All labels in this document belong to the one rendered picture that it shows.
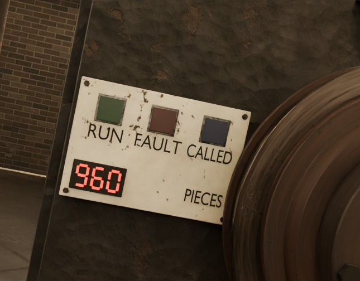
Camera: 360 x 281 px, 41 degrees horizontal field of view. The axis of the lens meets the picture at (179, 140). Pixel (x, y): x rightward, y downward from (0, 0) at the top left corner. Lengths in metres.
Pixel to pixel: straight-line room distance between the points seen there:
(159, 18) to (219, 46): 0.10
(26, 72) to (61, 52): 0.53
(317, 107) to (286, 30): 0.19
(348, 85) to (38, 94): 6.30
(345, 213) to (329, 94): 0.16
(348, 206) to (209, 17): 0.36
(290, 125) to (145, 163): 0.23
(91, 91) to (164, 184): 0.18
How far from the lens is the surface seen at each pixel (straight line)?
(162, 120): 0.72
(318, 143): 0.61
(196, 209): 0.74
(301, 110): 0.62
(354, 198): 0.57
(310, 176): 0.61
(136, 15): 0.75
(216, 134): 0.73
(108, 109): 0.72
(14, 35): 6.94
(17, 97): 6.88
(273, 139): 0.61
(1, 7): 3.61
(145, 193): 0.73
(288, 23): 0.79
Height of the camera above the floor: 1.21
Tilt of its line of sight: 3 degrees down
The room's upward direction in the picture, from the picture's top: 12 degrees clockwise
